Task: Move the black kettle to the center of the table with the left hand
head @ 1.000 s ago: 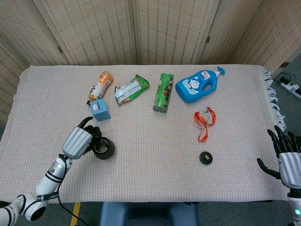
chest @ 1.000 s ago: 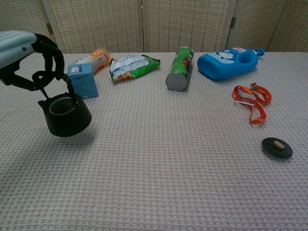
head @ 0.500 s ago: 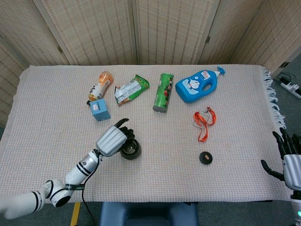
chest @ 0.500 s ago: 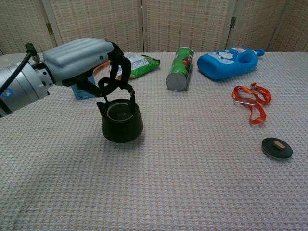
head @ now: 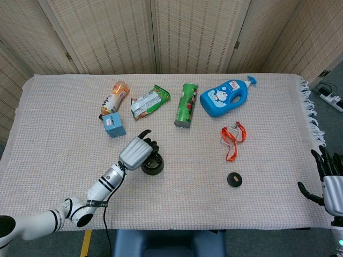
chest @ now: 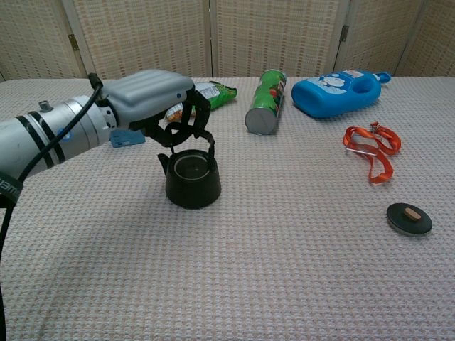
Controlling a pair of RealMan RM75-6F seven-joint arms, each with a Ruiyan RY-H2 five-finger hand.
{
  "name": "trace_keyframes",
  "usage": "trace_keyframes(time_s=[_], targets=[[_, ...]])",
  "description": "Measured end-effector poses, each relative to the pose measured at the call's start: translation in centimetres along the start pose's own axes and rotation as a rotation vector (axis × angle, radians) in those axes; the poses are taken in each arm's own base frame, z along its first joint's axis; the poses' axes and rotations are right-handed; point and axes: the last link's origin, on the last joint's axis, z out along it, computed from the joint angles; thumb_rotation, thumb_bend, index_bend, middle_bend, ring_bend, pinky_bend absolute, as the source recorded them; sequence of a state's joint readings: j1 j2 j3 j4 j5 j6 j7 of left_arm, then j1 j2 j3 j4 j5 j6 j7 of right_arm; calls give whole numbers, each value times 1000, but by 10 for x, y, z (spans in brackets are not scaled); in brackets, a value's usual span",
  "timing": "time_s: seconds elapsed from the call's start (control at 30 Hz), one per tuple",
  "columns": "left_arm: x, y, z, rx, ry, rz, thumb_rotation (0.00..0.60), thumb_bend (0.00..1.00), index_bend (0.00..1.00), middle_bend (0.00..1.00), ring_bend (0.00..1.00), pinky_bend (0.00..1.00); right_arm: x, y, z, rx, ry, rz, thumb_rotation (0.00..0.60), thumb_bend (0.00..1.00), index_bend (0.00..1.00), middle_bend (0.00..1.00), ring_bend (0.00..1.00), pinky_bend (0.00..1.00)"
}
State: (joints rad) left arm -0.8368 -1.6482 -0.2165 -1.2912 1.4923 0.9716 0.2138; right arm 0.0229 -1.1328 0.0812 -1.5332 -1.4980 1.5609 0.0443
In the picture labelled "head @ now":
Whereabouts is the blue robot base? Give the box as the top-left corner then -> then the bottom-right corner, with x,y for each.
111,229 -> 227,257

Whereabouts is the small light blue box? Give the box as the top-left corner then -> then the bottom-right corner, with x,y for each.
102,112 -> 127,139

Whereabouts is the pale woven tablecloth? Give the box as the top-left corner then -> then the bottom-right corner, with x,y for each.
0,73 -> 333,231

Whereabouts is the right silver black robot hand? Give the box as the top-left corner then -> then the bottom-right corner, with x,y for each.
297,146 -> 343,216

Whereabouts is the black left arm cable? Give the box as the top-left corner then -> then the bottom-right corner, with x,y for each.
102,162 -> 127,257

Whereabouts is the green silver snack bag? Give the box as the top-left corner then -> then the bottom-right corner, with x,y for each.
130,84 -> 172,120

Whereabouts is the green chips can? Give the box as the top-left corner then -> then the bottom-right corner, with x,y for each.
174,83 -> 200,129

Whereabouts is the beige woven folding screen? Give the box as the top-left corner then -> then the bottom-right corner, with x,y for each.
0,0 -> 343,144

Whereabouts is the orange drink bottle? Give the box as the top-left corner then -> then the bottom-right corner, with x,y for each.
100,81 -> 131,116

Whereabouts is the black kettle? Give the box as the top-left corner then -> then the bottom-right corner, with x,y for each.
141,153 -> 165,176

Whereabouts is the orange lanyard with clip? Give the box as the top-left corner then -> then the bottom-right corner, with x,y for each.
220,122 -> 247,162

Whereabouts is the black kettle lid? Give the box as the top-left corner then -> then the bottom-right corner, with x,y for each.
227,172 -> 243,187

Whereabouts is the blue detergent bottle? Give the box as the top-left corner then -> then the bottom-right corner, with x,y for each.
199,75 -> 257,118

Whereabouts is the white power strip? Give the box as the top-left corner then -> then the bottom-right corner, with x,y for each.
317,84 -> 343,112

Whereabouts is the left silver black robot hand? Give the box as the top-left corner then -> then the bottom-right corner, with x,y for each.
118,130 -> 159,171

